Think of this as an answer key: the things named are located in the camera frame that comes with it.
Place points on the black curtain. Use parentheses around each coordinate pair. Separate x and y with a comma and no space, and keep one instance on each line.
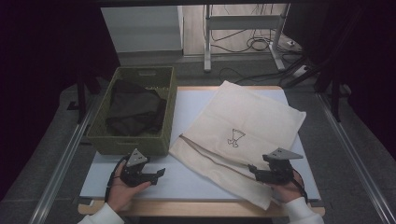
(46,77)
(358,62)

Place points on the cream mesh laundry bag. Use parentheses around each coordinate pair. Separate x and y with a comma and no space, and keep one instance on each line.
(243,109)

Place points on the aluminium rail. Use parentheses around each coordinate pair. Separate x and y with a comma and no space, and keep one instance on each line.
(351,149)
(62,161)

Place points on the person's left hand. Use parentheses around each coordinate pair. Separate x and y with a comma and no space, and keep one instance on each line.
(120,194)

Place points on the person's right hand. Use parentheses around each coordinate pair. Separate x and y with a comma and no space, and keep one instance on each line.
(289,191)

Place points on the white table mat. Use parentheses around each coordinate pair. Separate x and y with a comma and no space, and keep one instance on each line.
(186,183)

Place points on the green woven basket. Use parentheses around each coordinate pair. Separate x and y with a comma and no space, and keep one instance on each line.
(130,145)

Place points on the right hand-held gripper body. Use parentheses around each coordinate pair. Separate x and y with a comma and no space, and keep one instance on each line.
(278,171)

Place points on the dark cloth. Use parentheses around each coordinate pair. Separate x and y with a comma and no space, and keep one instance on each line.
(134,109)

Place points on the white power strip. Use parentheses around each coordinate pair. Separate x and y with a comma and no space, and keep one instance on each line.
(300,71)

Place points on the white metal desk frame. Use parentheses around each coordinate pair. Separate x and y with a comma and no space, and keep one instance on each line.
(243,22)

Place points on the white cabinet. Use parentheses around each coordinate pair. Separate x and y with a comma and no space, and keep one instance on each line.
(140,28)

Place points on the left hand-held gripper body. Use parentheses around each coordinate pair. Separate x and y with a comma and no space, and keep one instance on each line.
(134,175)

